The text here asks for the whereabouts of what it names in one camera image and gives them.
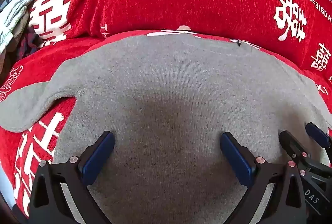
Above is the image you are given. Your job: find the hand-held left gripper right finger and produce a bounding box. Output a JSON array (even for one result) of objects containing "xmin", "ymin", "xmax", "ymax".
[{"xmin": 219, "ymin": 132, "xmax": 308, "ymax": 224}]

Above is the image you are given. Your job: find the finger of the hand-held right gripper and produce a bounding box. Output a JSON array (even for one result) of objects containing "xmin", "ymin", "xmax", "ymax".
[
  {"xmin": 305, "ymin": 122, "xmax": 332, "ymax": 148},
  {"xmin": 279, "ymin": 131, "xmax": 310, "ymax": 163}
]

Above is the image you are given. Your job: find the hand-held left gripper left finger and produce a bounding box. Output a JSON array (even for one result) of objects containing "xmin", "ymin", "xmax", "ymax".
[{"xmin": 28, "ymin": 131, "xmax": 116, "ymax": 224}]

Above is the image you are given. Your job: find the grey knit sweater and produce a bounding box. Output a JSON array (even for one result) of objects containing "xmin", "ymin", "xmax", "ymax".
[{"xmin": 0, "ymin": 34, "xmax": 332, "ymax": 224}]

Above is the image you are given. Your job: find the dark plaid cloth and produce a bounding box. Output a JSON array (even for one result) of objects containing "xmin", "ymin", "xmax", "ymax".
[{"xmin": 16, "ymin": 25, "xmax": 43, "ymax": 61}]

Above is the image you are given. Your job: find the pale patterned cloth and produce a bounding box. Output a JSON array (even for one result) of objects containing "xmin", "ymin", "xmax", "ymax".
[{"xmin": 0, "ymin": 0, "xmax": 36, "ymax": 54}]

